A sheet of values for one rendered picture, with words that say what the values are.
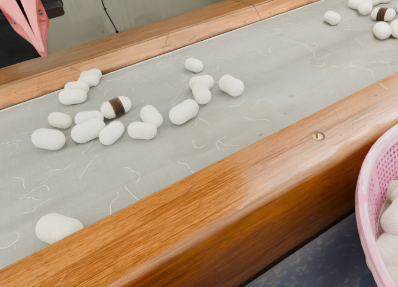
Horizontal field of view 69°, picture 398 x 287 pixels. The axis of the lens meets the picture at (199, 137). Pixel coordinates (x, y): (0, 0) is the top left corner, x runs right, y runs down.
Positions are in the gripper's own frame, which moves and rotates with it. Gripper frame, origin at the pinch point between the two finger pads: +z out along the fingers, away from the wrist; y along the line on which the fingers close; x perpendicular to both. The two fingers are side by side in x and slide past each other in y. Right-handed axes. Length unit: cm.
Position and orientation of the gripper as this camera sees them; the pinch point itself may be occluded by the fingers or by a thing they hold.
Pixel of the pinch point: (41, 49)
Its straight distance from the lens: 43.4
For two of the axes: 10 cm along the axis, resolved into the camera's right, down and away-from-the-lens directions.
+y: 8.7, -4.0, 3.0
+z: 4.5, 8.8, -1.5
